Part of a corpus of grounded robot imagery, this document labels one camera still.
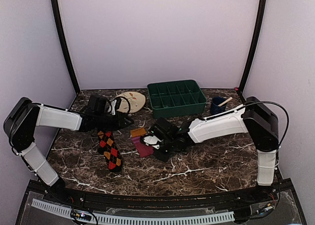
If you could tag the green compartment tray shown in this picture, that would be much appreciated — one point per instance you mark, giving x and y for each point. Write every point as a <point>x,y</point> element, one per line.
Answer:
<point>176,98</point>

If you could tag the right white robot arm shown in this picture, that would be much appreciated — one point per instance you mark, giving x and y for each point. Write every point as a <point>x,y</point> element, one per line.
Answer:
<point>252,117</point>

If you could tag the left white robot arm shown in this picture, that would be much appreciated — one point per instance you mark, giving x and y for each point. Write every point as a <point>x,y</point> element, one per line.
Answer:
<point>20,126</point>

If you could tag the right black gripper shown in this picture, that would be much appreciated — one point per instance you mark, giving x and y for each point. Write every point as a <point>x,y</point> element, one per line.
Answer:
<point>163,157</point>

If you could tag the maroon purple striped sock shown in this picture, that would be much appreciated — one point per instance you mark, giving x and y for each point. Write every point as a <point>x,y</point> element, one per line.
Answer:
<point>142,149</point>

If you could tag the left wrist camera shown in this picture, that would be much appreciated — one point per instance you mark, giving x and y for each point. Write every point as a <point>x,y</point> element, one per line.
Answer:
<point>115,105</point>

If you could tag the black frame post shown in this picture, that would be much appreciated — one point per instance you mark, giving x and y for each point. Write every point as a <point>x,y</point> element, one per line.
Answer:
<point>64,46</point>
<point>253,46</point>

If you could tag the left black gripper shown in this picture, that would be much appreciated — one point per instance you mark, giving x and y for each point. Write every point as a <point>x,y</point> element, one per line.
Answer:
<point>120,122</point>

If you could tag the wooden stick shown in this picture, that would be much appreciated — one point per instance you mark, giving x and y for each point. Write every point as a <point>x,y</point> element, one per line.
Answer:
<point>225,102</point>

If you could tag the small circuit board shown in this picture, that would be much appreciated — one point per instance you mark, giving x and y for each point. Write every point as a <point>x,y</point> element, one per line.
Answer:
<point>80,216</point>

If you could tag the white slotted cable duct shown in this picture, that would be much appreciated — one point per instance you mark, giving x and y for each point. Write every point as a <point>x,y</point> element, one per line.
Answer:
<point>116,217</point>

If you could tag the dark blue mug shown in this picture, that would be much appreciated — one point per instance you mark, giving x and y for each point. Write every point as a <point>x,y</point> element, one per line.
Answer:
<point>215,108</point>

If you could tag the black front rail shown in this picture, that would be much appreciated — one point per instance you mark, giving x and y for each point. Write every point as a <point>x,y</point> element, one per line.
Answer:
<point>283,193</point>

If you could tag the left black frame post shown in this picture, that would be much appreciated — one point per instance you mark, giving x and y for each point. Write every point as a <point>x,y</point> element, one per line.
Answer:
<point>64,46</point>

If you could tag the right black frame post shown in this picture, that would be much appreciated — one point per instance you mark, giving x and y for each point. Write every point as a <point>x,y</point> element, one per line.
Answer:
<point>253,46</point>

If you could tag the black orange argyle sock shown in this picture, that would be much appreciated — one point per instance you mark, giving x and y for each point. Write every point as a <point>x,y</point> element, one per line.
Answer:
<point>108,148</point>

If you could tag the beige floral plate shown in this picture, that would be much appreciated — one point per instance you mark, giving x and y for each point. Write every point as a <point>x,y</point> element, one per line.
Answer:
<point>131,102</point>

